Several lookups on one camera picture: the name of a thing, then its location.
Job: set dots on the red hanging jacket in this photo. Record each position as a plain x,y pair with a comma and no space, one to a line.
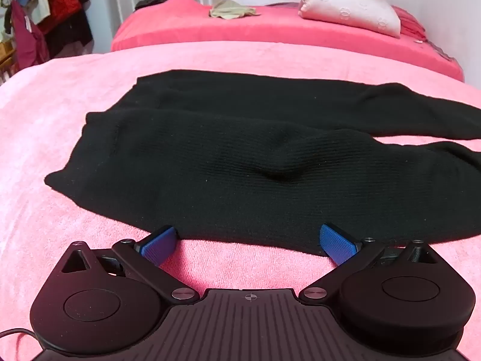
62,0

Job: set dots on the folded pale pink quilt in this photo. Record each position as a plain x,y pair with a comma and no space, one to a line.
349,7

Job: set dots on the black knit pants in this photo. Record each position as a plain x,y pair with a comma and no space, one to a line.
233,161

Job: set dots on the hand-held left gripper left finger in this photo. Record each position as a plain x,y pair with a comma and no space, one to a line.
159,246

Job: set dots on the bed with red cover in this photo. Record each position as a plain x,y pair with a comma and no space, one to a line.
270,32

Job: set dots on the beige crumpled cloth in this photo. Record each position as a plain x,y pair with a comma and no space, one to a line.
231,9

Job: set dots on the black hanging clothes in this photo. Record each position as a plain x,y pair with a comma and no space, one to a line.
77,32

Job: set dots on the folded red blanket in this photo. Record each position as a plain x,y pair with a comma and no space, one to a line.
411,24

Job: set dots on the wooden furniture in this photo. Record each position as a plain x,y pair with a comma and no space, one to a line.
5,60

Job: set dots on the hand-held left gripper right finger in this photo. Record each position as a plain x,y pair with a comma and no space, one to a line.
338,243

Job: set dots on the dark crumpled cloth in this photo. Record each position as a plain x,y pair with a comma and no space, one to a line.
154,0

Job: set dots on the maroon hanging garment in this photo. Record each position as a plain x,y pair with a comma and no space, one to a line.
28,41

